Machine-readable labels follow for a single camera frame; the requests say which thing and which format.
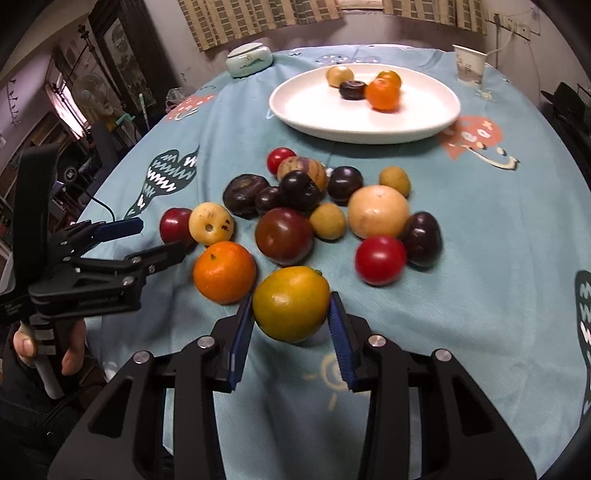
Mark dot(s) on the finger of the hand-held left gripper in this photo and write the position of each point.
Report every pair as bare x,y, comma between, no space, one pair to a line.
166,253
121,228

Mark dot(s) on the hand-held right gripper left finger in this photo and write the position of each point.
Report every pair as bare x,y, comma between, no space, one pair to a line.
241,341

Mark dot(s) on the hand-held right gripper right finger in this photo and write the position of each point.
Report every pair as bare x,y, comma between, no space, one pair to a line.
340,341

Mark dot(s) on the pale yellow spotted plum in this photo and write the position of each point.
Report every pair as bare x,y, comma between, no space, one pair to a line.
211,223

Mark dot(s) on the green orange tangerine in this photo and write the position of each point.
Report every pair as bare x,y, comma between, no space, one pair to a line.
291,304

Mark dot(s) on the large red tomato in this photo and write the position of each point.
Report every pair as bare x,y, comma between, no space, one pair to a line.
381,261

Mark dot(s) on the dark brown mangosteen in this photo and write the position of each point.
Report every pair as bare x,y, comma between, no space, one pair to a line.
244,194

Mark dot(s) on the large dark red plum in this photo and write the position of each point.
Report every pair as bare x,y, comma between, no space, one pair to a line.
284,237

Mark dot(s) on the small tan longan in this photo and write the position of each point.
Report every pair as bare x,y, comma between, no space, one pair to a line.
395,181
328,221

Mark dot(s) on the beige asian pear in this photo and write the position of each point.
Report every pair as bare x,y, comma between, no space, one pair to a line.
378,212

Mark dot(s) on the white oval plate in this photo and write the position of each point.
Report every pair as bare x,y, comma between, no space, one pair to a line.
323,115

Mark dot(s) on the person's left forearm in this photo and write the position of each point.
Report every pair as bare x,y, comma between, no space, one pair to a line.
27,420

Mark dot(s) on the person's left hand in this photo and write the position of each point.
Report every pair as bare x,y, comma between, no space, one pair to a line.
22,346

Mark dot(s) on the small dark purple plum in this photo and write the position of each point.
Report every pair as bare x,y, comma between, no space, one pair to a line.
267,201

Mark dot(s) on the white standing fan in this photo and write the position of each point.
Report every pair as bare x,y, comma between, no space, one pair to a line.
90,92

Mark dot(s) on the white pole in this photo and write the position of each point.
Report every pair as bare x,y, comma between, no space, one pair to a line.
144,113

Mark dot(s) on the clear plastic bag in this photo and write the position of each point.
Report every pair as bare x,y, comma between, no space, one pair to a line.
174,97

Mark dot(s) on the small red tomato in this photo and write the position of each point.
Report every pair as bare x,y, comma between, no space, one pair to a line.
280,158

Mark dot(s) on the striped pepino melon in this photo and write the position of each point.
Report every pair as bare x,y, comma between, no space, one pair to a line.
304,167

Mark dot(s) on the light blue printed tablecloth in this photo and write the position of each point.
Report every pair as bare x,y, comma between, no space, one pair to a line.
471,240

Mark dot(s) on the dark wooden cabinet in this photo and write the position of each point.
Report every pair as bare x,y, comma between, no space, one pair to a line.
124,50

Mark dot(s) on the pale green ceramic lidded dish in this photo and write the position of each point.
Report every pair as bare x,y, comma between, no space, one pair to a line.
248,60

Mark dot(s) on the dark ringed plum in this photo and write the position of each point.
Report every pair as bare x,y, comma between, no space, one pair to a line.
352,90

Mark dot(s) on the yellow brown plum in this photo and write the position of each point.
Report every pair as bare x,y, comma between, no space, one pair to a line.
338,75

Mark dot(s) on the wide checked curtain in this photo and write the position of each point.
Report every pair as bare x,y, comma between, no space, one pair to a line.
258,21

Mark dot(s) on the green orange tomato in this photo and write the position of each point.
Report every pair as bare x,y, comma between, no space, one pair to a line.
390,76

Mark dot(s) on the white paper cup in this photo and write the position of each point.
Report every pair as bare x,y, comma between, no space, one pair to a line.
470,67

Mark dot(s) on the narrow checked curtain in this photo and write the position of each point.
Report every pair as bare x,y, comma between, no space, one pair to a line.
434,14

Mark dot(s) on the white wall socket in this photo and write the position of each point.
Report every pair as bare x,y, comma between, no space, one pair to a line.
519,25

